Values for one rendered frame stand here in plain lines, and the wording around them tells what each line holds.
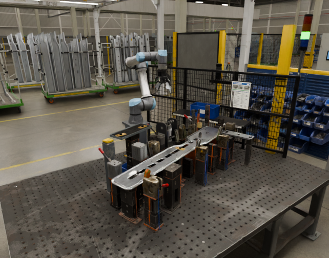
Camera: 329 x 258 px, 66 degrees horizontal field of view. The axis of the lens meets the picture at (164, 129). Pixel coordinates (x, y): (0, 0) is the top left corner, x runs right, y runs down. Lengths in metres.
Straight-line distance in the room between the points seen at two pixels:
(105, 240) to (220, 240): 0.71
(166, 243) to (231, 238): 0.41
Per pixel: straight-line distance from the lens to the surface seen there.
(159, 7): 9.01
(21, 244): 1.92
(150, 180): 1.59
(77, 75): 9.08
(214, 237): 1.77
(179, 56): 5.03
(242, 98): 2.90
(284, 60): 2.78
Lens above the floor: 1.88
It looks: 20 degrees down
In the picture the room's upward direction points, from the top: straight up
